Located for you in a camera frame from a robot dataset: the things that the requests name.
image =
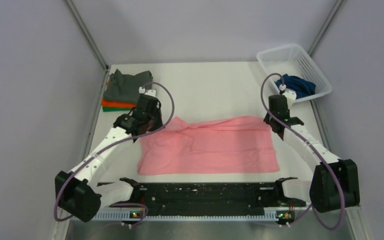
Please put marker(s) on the left aluminium frame post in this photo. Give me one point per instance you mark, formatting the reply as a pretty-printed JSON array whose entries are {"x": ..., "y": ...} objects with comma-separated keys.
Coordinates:
[{"x": 86, "y": 33}]

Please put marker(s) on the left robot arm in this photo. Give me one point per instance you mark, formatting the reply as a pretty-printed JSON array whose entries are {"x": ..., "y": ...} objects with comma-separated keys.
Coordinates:
[{"x": 78, "y": 191}]

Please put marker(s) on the right aluminium frame post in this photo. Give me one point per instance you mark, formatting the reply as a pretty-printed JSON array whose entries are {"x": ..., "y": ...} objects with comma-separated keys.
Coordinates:
[{"x": 326, "y": 26}]

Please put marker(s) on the folded orange t shirt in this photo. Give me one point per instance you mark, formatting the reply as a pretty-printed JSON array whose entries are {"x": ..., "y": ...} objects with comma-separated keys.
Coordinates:
[{"x": 115, "y": 104}]

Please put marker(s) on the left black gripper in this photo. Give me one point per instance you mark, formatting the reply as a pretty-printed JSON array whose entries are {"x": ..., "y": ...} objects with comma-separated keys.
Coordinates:
[{"x": 159, "y": 125}]

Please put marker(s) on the white plastic basket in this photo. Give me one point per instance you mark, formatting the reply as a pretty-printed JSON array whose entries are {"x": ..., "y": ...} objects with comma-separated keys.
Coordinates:
[{"x": 293, "y": 60}]

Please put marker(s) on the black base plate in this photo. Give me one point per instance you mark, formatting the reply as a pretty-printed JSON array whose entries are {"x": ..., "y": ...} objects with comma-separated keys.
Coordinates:
[{"x": 216, "y": 199}]

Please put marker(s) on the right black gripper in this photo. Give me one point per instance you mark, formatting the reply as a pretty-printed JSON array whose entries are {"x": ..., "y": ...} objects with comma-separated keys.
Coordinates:
[{"x": 267, "y": 119}]

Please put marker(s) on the aluminium frame post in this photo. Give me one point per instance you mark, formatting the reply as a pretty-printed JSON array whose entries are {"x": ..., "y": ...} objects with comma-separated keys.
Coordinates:
[
  {"x": 86, "y": 33},
  {"x": 326, "y": 26}
]

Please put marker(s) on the pink t shirt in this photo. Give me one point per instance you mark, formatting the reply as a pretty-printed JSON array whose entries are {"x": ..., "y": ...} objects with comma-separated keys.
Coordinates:
[{"x": 229, "y": 146}]

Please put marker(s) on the folded green t shirt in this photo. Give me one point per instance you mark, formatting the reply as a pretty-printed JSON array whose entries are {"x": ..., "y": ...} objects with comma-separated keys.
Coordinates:
[{"x": 115, "y": 109}]

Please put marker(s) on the folded grey t shirt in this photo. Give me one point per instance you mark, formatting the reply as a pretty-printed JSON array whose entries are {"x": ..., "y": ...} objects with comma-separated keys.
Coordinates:
[{"x": 124, "y": 88}]

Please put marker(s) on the white slotted cable duct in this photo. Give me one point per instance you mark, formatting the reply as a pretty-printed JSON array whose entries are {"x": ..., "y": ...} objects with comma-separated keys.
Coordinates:
[{"x": 127, "y": 216}]

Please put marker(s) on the crumpled blue t shirt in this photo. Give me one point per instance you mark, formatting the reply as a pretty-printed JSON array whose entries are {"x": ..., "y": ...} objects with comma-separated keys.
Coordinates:
[{"x": 301, "y": 87}]

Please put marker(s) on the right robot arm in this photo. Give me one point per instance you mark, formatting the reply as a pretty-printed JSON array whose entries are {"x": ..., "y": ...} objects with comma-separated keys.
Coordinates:
[{"x": 335, "y": 181}]

